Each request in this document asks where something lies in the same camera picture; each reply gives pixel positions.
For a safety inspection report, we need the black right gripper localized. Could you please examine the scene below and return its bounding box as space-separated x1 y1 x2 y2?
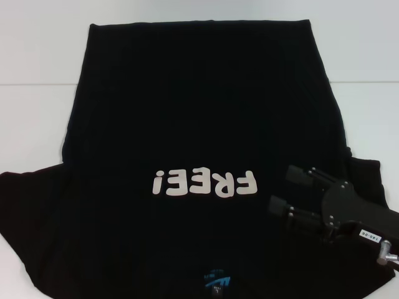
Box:
268 164 399 247

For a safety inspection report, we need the black shirt with FREE print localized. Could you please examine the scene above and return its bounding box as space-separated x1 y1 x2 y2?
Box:
0 19 397 299

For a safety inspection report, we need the silver right arm cable connector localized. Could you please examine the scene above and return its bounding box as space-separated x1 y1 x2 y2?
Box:
377 239 399 268

